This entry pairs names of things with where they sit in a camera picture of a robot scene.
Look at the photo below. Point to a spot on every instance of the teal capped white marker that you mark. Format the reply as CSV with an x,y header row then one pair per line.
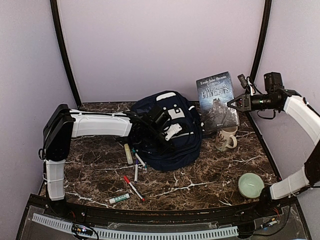
x,y
139,159

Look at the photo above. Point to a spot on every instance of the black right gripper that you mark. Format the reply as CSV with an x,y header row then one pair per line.
x,y
246,102

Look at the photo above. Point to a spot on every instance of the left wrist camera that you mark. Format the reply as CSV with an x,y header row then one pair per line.
x,y
172,130

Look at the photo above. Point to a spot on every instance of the green white glue stick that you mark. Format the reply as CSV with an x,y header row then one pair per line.
x,y
119,198

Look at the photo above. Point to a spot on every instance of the yellow highlighter pen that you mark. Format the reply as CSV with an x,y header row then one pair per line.
x,y
128,154

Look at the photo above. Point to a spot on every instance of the purple capped white marker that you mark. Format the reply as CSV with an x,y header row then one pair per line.
x,y
136,173

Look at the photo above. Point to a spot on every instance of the pale green ceramic bowl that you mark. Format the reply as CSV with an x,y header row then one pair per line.
x,y
250,185

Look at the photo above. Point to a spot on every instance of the cream floral ceramic mug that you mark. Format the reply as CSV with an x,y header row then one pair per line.
x,y
226,139

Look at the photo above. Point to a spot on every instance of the red capped white marker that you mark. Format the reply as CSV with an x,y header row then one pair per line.
x,y
133,188

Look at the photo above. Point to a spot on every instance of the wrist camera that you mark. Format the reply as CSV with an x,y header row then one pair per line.
x,y
247,84
172,130

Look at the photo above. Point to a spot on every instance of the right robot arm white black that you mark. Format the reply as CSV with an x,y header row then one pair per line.
x,y
279,99

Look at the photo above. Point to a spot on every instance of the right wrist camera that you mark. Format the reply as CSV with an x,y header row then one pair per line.
x,y
247,84

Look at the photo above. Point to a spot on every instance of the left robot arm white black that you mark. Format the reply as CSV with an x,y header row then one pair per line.
x,y
66,124

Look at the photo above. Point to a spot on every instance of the right black frame post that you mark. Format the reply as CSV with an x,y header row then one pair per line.
x,y
261,39

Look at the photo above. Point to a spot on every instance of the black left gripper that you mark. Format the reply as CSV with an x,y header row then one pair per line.
x,y
164,150

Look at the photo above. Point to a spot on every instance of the left black frame post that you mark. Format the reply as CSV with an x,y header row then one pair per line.
x,y
63,52

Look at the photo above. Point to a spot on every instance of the white slotted cable duct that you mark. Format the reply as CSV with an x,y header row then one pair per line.
x,y
133,232

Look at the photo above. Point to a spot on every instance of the dark Wuthering Heights book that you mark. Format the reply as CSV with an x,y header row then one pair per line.
x,y
214,92

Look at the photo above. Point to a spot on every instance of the black frame post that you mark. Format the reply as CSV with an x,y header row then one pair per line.
x,y
261,39
63,52

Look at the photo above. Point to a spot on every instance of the navy blue student backpack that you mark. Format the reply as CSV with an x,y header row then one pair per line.
x,y
167,108

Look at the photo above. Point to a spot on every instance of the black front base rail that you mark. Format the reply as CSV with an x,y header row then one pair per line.
x,y
284,221

